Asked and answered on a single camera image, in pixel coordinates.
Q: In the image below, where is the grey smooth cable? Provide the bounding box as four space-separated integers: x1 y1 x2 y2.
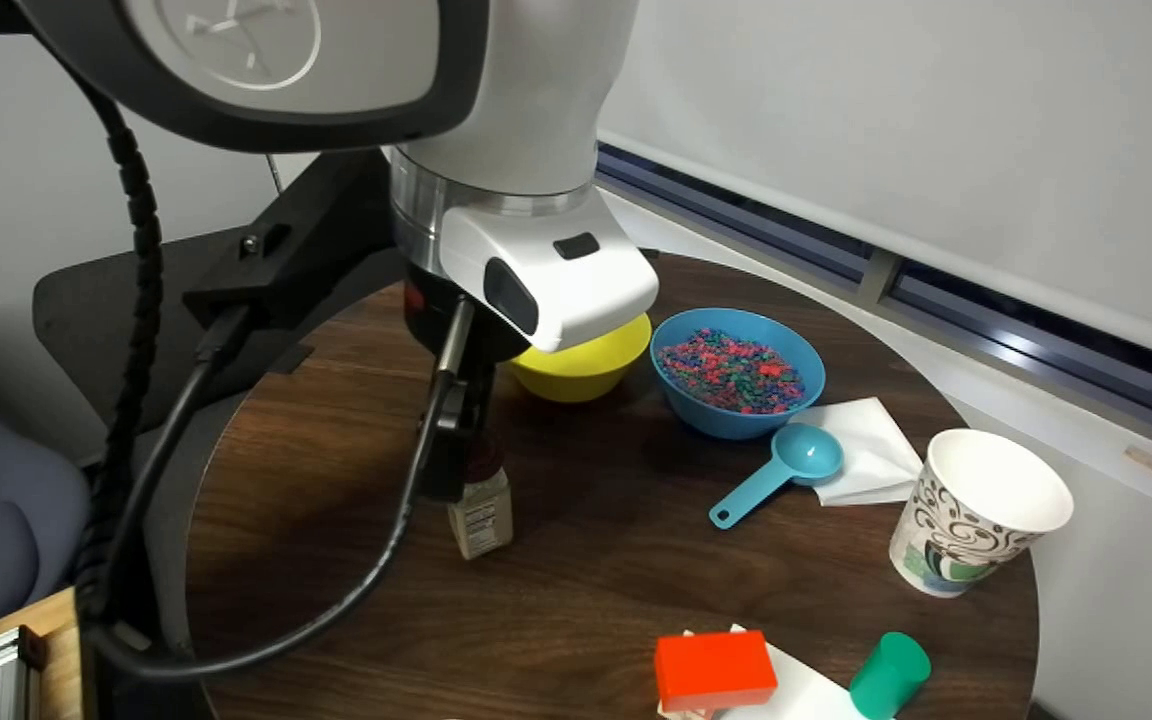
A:
84 293 482 687

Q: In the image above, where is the black braided cable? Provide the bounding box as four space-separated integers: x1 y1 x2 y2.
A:
71 77 170 646

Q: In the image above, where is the white folded napkin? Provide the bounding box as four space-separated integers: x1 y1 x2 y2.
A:
803 393 927 513

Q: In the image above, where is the wooden crate with metal rail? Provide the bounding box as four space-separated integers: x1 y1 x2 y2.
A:
0 583 88 720

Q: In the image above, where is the blue measuring scoop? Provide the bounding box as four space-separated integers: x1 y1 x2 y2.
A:
706 420 854 538

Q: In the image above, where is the onion salt spice bottle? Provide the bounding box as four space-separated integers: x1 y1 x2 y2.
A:
443 464 520 564

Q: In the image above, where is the white paper under block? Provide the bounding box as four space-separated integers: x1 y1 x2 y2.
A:
672 620 875 720

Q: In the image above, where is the green plastic cup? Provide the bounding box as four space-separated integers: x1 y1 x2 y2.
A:
846 629 936 720

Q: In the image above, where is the printed paper cup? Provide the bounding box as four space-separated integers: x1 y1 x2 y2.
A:
883 424 1080 604

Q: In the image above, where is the orange rectangular block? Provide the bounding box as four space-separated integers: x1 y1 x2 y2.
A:
647 629 783 715

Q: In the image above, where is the dark window rail strip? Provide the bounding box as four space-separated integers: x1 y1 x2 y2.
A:
593 137 1152 439

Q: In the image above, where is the yellow bowl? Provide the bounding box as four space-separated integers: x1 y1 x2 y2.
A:
507 313 661 409

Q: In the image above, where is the blue bowl with colourful beads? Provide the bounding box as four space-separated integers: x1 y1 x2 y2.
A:
647 305 834 448

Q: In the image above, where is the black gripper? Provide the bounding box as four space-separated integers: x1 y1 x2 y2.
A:
402 265 528 507

